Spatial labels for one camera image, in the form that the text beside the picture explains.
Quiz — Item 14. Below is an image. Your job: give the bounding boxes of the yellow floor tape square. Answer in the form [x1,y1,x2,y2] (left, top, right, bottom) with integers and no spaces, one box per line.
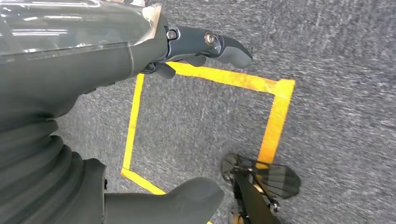
[120,62,296,224]

